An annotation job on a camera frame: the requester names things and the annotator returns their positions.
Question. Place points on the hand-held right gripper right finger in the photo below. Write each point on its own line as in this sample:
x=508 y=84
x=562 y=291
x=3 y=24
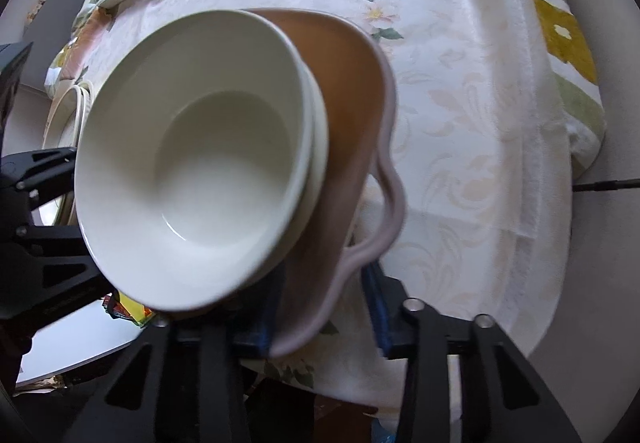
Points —
x=375 y=308

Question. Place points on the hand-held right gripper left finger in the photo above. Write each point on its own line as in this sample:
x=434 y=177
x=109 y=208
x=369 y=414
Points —
x=257 y=338

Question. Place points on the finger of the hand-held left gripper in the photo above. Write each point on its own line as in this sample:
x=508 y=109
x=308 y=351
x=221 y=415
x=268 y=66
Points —
x=55 y=248
x=35 y=163

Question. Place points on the large cream plate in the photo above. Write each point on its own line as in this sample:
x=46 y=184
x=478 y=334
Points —
x=55 y=123

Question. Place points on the plain white bowl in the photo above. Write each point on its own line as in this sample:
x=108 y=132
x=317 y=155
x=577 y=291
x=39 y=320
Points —
x=200 y=163

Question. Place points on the cream bowl with heart print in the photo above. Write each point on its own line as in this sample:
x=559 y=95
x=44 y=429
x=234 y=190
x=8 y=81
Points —
x=317 y=143

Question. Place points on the white low table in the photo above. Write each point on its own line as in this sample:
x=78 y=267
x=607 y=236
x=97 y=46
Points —
x=75 y=343

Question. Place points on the yellow packet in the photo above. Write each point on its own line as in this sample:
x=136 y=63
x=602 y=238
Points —
x=132 y=310

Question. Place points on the cream damask tablecloth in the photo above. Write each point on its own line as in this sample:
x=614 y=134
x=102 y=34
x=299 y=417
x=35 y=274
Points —
x=450 y=98

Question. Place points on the black rod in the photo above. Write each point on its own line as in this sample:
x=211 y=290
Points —
x=610 y=184

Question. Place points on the floral striped blanket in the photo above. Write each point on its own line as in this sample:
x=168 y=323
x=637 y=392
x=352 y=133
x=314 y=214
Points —
x=570 y=33

